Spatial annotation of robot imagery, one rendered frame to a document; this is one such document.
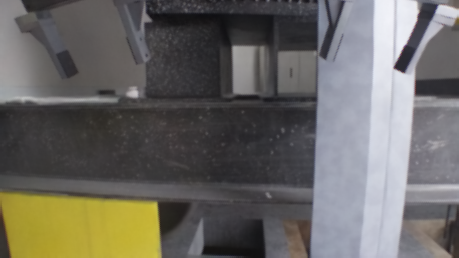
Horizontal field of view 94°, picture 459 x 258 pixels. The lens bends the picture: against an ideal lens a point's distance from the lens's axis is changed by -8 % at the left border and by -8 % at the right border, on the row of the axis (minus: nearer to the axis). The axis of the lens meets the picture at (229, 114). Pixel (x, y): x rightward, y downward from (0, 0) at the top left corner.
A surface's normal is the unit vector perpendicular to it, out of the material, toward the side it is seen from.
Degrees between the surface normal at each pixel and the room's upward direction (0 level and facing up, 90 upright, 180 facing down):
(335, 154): 90
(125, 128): 90
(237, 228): 90
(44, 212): 90
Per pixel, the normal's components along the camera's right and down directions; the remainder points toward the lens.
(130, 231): -0.09, 0.11
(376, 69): 0.13, 0.11
